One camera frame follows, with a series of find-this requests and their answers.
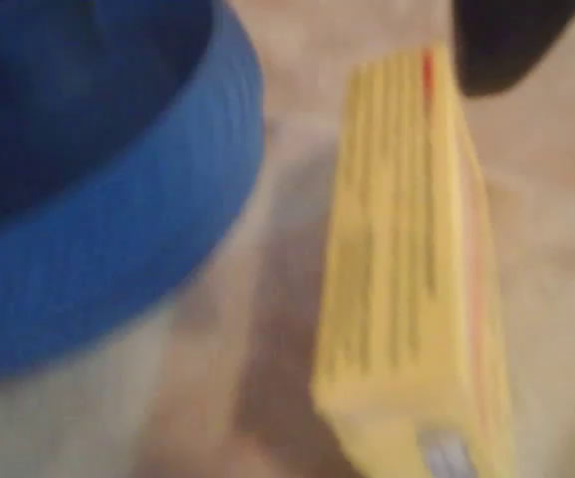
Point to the yellow rectangular block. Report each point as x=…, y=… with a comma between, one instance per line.
x=406, y=249

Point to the blue round plastic bowl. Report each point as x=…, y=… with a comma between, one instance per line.
x=117, y=209

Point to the beige wrinkled cloth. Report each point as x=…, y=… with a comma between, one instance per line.
x=541, y=224

